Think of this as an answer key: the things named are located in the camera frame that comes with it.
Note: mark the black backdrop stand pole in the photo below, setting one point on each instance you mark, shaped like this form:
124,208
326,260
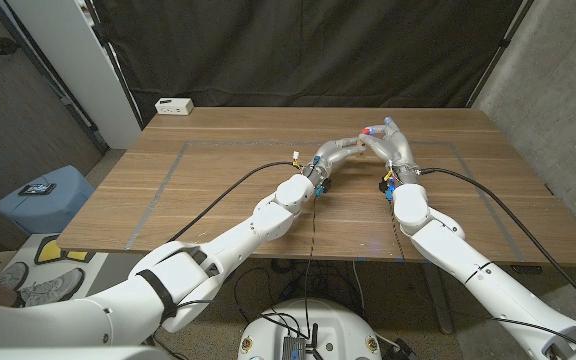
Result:
505,42
114,60

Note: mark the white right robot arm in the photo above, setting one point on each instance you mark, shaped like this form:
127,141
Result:
448,250

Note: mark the black metal rail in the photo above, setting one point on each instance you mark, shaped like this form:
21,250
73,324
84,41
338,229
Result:
68,102

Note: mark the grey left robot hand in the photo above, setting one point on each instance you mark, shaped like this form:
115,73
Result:
333,154

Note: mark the black backdrop curtain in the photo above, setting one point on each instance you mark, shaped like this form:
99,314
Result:
308,50

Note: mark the grey table leg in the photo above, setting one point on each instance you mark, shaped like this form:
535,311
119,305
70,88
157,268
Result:
443,322

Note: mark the small wooden block with holes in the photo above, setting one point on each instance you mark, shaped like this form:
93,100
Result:
361,143

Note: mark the white board yellow black marking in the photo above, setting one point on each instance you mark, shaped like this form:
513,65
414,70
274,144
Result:
50,250

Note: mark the black floor bracket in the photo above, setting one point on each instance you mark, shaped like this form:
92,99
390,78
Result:
523,269

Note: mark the white power strip box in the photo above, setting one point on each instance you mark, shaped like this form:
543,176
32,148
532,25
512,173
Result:
174,106

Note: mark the blue plastic stool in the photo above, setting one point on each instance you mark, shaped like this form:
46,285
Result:
43,210

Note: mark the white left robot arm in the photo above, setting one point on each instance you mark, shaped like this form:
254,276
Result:
273,217

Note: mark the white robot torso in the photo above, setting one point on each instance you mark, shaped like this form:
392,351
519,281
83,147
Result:
338,330

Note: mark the white wall panel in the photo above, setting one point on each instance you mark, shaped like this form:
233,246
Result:
78,65

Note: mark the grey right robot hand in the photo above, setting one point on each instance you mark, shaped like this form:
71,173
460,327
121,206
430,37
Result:
399,150

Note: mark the black plug beside torso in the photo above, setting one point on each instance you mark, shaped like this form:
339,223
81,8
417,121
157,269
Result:
402,350

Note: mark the black smartphone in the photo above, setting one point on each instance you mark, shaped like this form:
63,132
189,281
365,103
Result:
37,189

